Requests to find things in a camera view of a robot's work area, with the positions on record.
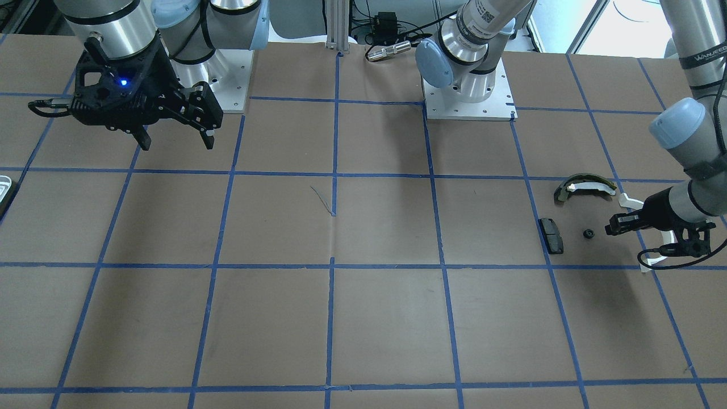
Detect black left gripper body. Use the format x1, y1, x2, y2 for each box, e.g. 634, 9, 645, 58
636, 188, 716, 258

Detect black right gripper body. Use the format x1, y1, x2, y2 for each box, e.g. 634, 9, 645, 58
68, 40, 223, 132

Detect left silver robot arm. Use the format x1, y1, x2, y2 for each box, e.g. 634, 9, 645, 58
415, 1, 725, 258

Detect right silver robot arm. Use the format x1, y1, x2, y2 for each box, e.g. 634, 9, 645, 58
28, 1, 270, 151

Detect silver ribbed metal tray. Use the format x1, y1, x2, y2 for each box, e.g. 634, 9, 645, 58
0, 174, 15, 212

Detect white curved plastic part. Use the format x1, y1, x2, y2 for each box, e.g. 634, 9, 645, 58
617, 193, 676, 273

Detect olive brake shoe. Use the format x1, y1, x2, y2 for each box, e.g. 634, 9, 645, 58
553, 173, 618, 205

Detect dark grey brake pad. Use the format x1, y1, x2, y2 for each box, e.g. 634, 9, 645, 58
538, 218, 565, 254

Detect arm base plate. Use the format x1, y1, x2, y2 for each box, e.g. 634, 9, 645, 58
421, 59, 519, 121
172, 49, 256, 114

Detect aluminium frame post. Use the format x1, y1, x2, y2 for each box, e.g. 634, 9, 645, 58
323, 0, 351, 55

